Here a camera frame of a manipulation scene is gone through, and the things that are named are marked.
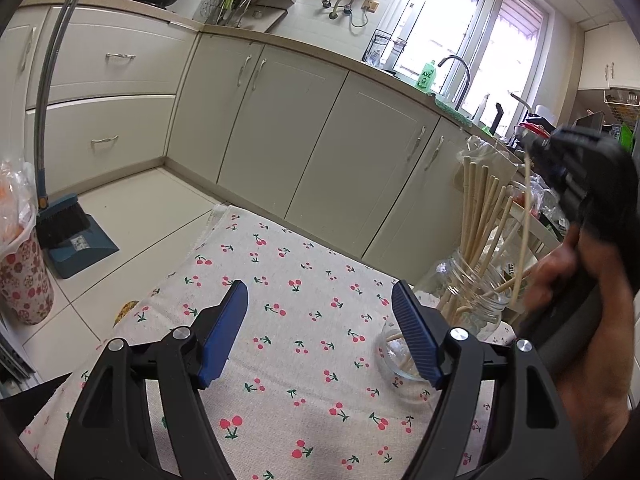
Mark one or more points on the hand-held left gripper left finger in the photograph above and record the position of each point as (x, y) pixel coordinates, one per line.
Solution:
(222, 332)

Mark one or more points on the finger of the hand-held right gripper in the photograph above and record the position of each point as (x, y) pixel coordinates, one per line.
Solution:
(547, 157)

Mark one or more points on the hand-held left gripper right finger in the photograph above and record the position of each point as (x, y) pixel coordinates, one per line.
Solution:
(415, 332)

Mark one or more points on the single wooden chopstick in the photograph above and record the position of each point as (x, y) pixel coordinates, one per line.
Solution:
(521, 220)

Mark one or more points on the clear glass jar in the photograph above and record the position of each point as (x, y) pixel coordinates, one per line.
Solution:
(480, 305)

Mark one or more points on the pile of wooden chopsticks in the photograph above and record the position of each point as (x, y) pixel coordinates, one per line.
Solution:
(470, 210)

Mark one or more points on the person's right forearm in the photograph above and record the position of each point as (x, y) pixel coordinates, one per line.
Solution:
(595, 435)

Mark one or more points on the person's right hand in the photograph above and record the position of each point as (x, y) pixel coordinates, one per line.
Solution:
(560, 270)

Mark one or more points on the stack of cooking pans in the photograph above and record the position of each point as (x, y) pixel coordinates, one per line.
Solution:
(537, 122)

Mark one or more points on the hanging clear plastic bag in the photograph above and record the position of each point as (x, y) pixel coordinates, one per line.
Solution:
(482, 152)

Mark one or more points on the white spray bottle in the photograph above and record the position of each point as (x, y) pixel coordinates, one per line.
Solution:
(482, 110)

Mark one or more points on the cherry print tablecloth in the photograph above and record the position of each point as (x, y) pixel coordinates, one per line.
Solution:
(300, 360)

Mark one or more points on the green sink cloth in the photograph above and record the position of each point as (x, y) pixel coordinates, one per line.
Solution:
(450, 110)

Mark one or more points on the chrome sink faucet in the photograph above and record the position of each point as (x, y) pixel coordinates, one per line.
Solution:
(467, 77)

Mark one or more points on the green dish soap bottle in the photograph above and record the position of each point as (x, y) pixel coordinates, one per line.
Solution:
(426, 80)

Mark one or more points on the blue dustpan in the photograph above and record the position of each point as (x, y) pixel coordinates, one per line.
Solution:
(85, 255)

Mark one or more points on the kitchen window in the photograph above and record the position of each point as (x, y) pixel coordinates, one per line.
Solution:
(450, 10)

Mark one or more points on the floral trash bin with bag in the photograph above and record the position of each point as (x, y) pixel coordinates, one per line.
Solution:
(25, 280)

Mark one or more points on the cream door cabinet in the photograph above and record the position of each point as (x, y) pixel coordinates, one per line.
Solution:
(320, 150)

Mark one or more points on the cream drawer cabinet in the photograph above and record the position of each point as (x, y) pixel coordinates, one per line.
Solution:
(115, 75)

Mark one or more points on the cream wall cabinet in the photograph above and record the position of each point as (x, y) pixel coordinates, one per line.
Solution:
(610, 60)

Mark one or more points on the wall power socket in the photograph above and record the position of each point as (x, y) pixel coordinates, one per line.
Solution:
(370, 5)

